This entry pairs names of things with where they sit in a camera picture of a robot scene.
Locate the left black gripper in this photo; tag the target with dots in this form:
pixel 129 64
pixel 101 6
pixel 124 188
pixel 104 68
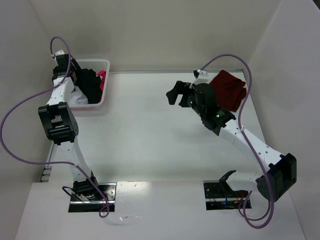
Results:
pixel 75 75

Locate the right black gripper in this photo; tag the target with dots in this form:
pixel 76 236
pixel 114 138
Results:
pixel 184 94

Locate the black t shirt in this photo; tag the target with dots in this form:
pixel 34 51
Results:
pixel 89 84

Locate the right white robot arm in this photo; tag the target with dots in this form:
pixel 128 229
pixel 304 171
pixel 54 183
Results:
pixel 278 172

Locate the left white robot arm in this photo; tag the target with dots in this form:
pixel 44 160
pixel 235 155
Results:
pixel 61 127

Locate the white t shirt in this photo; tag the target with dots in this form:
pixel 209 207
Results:
pixel 77 97

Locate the pink red t shirt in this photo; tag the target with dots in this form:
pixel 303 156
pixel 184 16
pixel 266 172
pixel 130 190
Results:
pixel 102 75

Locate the folded dark red t shirt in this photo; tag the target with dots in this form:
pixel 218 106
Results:
pixel 230 90

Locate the white plastic basket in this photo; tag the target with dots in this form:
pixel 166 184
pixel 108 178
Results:
pixel 97 65

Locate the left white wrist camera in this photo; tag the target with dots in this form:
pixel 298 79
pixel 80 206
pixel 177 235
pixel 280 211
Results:
pixel 60 55

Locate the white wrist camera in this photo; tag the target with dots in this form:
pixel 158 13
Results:
pixel 201 77
pixel 60 55

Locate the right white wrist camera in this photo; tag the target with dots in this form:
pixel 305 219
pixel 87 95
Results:
pixel 201 77

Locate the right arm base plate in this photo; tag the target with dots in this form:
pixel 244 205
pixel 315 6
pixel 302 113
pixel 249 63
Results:
pixel 216 199

